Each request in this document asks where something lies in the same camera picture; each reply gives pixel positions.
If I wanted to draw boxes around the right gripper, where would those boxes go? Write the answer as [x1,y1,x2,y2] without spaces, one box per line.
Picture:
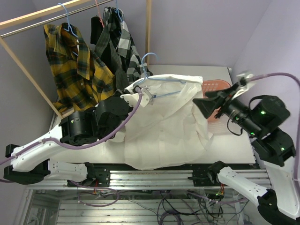
[192,81,261,135]

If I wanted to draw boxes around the blue wire hanger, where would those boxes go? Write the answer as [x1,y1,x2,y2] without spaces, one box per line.
[133,52,188,99]

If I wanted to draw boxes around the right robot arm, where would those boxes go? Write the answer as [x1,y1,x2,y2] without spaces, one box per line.
[193,88,300,225]

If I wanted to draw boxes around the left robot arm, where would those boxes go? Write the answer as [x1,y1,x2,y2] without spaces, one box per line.
[0,86,153,187]

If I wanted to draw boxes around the black white checkered shirt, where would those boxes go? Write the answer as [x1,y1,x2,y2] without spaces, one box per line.
[103,7,153,83]

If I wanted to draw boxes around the yellow plaid shirt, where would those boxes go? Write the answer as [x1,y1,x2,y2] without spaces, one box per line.
[44,24,116,113]

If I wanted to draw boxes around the dark green striped shirt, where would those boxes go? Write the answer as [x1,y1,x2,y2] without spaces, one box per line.
[90,16,129,90]

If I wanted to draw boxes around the blue hanger checkered shirt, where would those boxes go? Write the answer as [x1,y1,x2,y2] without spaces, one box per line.
[115,0,124,24]

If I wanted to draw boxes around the blue hanger yellow shirt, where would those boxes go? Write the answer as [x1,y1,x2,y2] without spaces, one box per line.
[53,3,79,62]

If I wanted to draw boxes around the pink hanger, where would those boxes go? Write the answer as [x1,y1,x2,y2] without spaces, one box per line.
[95,0,105,28]

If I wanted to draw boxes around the pink plastic basket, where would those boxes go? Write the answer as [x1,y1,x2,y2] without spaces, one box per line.
[201,79,232,136]

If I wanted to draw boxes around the metal hanging rod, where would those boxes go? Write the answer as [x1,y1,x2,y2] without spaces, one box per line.
[0,0,111,38]

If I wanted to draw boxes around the wooden clothes rack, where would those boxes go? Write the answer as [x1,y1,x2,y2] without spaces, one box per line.
[0,0,147,122]

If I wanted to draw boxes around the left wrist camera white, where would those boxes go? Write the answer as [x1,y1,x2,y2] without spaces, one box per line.
[130,86,153,108]

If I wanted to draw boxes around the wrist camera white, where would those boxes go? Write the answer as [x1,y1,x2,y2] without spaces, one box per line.
[130,86,153,108]
[233,72,255,98]

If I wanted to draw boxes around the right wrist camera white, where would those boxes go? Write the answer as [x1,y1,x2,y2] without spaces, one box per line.
[233,72,255,98]

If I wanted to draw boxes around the aluminium rail base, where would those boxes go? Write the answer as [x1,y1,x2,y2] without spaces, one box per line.
[26,164,272,191]

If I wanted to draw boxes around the loose cables under table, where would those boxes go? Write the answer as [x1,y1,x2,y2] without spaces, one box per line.
[77,179,258,225]

